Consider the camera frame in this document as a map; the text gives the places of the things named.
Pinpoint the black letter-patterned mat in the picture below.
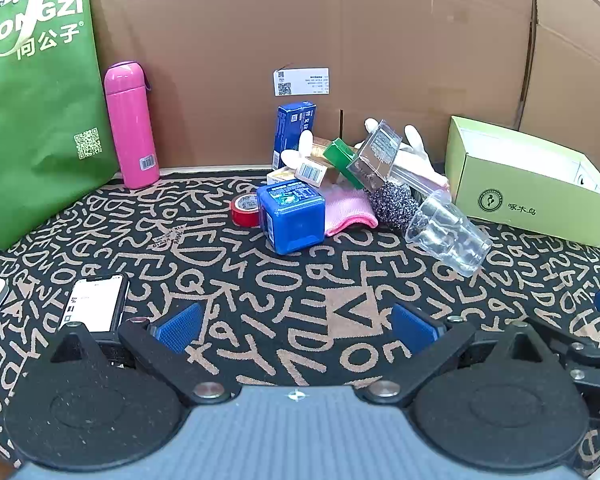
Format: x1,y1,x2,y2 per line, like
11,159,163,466
0,167,600,480

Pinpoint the blue cube box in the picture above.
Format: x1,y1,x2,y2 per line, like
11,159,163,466
256,179,327,256

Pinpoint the large brown cardboard box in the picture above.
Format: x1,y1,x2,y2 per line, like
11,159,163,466
40,0,600,175

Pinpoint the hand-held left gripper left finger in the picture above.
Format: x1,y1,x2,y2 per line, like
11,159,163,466
50,302,231,407

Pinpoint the yellow green medicine box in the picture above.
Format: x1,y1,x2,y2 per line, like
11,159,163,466
267,168,301,187

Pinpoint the pink knitted cloth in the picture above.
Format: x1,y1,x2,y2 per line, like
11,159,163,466
322,185,379,237

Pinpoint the black smartphone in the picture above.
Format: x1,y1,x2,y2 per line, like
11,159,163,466
59,273,130,334

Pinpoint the clear plastic box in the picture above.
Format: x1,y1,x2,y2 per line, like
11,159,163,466
346,120,406,192

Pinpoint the grey speckled scrubber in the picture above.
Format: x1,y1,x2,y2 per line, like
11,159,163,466
367,180,427,234

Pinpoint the pink insulated bottle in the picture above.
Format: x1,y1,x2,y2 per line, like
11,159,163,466
104,61,161,190

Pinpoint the rose gold box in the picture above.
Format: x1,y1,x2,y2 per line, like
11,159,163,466
295,156,342,189

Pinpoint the green tote bag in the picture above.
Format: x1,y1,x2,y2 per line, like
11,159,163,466
0,0,121,251

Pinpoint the blue medicine box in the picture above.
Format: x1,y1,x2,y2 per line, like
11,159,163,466
272,101,317,171

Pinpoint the white shipping label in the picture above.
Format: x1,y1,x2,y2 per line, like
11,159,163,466
273,67,331,97

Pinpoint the green small box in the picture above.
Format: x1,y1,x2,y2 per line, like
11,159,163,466
324,138,367,189

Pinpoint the clear plastic cup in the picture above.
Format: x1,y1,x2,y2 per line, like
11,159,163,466
405,191,494,277

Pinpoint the red tape roll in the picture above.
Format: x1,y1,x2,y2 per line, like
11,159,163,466
230,192,264,229

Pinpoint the light green cardboard box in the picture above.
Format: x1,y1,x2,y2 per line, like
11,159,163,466
445,116,600,248

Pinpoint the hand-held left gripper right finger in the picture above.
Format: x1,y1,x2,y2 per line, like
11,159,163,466
365,302,555,408

